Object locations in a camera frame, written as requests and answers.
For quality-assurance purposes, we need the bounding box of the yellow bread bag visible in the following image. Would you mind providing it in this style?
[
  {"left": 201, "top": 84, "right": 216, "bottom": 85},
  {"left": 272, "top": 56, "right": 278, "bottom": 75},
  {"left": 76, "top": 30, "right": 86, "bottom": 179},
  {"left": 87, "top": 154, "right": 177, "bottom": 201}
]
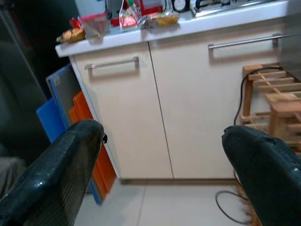
[{"left": 55, "top": 27, "right": 86, "bottom": 44}]

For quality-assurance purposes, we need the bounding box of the red snack packet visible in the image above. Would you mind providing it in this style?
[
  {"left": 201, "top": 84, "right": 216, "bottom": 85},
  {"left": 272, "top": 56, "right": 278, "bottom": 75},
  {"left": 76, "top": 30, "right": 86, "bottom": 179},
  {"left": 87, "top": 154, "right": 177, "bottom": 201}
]
[{"left": 69, "top": 16, "right": 83, "bottom": 30}]

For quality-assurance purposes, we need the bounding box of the steel gas stove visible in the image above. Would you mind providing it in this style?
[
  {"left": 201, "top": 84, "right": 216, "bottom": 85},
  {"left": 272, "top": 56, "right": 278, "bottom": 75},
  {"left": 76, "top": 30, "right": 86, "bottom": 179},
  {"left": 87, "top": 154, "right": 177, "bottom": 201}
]
[{"left": 190, "top": 0, "right": 289, "bottom": 18}]

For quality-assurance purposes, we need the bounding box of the yellow snack package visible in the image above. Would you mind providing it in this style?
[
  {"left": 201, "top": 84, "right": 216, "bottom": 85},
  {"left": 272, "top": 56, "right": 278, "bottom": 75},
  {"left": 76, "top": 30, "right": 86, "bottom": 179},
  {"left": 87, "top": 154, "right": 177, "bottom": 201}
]
[{"left": 156, "top": 12, "right": 181, "bottom": 27}]

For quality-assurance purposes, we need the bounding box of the silver snack package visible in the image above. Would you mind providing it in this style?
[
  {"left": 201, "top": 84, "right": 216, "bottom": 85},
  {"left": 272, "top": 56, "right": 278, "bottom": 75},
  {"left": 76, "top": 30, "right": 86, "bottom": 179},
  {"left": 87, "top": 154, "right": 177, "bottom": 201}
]
[{"left": 140, "top": 14, "right": 160, "bottom": 30}]

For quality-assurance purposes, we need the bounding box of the clear container with pink lid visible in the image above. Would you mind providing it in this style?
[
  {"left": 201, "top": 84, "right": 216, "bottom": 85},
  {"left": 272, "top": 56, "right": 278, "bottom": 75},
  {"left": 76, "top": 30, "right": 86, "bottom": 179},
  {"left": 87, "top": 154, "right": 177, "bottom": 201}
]
[{"left": 79, "top": 13, "right": 111, "bottom": 40}]

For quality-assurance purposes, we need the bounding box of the blue plastic board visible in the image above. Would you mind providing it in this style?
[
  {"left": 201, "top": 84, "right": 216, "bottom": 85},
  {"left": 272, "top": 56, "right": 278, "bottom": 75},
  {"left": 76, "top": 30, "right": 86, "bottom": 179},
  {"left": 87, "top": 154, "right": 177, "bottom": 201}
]
[{"left": 36, "top": 97, "right": 69, "bottom": 144}]

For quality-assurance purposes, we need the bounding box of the dark bottle with white label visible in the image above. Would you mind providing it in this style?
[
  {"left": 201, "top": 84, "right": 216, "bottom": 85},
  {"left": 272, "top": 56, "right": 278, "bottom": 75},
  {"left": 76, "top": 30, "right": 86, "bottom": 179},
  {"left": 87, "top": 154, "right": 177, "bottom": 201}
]
[{"left": 171, "top": 0, "right": 190, "bottom": 13}]

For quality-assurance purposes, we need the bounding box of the wide cream cabinet door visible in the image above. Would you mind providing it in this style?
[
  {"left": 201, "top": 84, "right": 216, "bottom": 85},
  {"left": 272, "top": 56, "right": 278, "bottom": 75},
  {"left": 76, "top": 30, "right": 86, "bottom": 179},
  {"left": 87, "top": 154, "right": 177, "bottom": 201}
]
[{"left": 148, "top": 24, "right": 283, "bottom": 180}]

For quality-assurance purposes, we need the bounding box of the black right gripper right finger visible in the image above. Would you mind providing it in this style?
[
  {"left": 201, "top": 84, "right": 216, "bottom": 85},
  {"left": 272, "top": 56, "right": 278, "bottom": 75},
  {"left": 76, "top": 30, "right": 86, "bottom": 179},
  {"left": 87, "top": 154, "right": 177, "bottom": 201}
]
[{"left": 222, "top": 124, "right": 301, "bottom": 226}]

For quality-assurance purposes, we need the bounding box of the cream kitchen cabinet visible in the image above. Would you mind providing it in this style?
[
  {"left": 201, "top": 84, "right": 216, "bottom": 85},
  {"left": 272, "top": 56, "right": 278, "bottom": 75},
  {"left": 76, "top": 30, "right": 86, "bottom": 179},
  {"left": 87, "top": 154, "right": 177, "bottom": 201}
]
[{"left": 55, "top": 1, "right": 290, "bottom": 186}]

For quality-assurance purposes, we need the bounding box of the long steel cabinet handle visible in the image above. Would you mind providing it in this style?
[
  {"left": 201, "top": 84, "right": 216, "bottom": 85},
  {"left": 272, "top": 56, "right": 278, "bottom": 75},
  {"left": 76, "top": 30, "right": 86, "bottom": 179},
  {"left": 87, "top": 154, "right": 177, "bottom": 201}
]
[{"left": 208, "top": 33, "right": 283, "bottom": 49}]

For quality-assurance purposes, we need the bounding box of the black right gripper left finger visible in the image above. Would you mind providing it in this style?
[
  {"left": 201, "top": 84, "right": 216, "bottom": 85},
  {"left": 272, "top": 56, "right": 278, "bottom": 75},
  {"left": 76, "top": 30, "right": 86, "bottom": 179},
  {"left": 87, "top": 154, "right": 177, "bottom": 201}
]
[{"left": 0, "top": 119, "right": 109, "bottom": 226}]

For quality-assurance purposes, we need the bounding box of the grey fridge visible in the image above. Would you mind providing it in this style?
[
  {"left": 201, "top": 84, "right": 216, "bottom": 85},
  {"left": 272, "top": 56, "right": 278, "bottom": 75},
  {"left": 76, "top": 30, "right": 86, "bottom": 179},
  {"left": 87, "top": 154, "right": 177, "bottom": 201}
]
[{"left": 279, "top": 0, "right": 301, "bottom": 82}]

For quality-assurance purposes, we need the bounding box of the black floor cable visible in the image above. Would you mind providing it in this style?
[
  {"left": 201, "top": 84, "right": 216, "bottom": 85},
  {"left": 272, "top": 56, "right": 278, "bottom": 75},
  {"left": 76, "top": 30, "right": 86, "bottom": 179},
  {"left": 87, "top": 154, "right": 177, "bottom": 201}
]
[{"left": 215, "top": 66, "right": 283, "bottom": 224}]

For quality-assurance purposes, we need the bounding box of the short steel cabinet handle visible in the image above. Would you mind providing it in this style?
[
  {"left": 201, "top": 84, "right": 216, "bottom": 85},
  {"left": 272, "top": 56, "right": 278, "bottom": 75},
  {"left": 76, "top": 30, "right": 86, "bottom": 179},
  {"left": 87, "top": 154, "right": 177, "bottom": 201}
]
[{"left": 84, "top": 56, "right": 140, "bottom": 71}]

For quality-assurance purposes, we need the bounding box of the clear bag with red label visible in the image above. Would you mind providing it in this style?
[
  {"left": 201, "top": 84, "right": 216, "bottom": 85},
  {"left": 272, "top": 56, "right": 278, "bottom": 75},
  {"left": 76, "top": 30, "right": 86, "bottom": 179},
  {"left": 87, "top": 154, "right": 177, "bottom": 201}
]
[{"left": 118, "top": 0, "right": 143, "bottom": 30}]

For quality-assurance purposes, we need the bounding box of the orange plastic tray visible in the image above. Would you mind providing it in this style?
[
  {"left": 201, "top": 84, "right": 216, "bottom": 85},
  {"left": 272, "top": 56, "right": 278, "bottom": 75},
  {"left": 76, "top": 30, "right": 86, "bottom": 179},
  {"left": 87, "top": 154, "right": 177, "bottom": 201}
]
[{"left": 69, "top": 91, "right": 118, "bottom": 201}]

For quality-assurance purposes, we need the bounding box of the wooden slatted rack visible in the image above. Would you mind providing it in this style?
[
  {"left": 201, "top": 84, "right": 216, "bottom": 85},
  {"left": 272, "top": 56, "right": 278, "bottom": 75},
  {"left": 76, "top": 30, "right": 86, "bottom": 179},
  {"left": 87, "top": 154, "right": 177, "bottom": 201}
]
[{"left": 236, "top": 63, "right": 301, "bottom": 226}]

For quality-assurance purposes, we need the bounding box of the red container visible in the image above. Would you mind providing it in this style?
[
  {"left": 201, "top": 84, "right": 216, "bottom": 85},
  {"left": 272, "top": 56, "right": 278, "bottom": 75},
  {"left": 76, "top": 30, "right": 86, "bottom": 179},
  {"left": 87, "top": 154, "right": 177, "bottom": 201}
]
[{"left": 110, "top": 0, "right": 165, "bottom": 27}]

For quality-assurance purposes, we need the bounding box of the grey board with blue frame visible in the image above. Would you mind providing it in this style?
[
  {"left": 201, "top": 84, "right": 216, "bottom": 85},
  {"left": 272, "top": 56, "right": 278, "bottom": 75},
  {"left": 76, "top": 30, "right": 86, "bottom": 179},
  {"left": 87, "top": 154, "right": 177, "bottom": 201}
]
[{"left": 46, "top": 63, "right": 104, "bottom": 206}]

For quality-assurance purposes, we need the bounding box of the narrow cream cabinet door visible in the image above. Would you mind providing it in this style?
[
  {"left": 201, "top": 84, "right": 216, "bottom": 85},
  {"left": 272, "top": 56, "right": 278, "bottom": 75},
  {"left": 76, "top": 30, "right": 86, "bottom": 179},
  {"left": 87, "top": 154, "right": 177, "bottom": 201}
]
[{"left": 70, "top": 41, "right": 174, "bottom": 180}]

